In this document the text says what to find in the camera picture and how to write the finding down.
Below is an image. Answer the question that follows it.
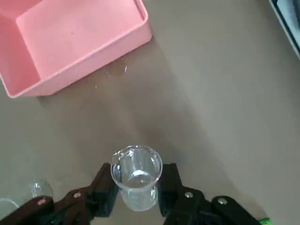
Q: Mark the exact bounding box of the large glass beaker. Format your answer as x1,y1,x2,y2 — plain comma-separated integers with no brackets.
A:
0,179,54,209

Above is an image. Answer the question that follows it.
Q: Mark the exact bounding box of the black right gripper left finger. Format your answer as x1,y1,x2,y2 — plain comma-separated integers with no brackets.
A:
0,163,120,225

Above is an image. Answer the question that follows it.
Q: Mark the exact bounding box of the small glass beaker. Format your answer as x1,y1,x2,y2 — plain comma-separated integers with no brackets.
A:
110,144,163,213

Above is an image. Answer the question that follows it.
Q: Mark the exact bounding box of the pink plastic container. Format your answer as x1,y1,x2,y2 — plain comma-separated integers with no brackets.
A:
0,0,152,98

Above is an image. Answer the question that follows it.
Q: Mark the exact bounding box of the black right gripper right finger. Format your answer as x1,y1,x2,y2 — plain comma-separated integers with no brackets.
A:
158,162,263,225

